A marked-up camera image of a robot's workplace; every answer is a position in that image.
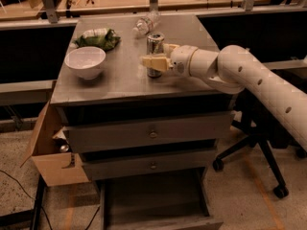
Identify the silver redbull can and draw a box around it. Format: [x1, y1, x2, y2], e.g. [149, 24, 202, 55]
[147, 32, 164, 78]

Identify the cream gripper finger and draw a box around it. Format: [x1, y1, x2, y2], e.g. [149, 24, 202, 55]
[141, 56, 171, 72]
[163, 43, 178, 56]

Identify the can inside cardboard box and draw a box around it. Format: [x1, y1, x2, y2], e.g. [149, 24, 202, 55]
[59, 145, 70, 153]

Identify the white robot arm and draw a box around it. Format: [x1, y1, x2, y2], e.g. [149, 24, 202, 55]
[140, 44, 307, 149]

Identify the black floor cable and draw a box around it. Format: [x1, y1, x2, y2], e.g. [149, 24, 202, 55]
[0, 169, 54, 230]

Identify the clear plastic water bottle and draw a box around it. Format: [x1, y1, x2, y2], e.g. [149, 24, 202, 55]
[132, 10, 160, 38]

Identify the black office chair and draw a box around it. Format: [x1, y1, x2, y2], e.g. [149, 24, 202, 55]
[212, 90, 306, 198]

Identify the cardboard box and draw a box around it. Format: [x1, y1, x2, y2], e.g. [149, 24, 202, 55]
[20, 80, 90, 188]

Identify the grey drawer cabinet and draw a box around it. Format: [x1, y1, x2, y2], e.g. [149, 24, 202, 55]
[51, 15, 234, 230]

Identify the green chip bag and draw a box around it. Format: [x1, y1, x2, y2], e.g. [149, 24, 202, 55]
[74, 28, 121, 52]

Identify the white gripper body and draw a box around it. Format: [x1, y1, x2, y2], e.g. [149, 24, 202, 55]
[171, 45, 198, 77]

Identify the white bowl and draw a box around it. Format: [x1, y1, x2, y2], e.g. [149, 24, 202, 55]
[64, 46, 106, 80]

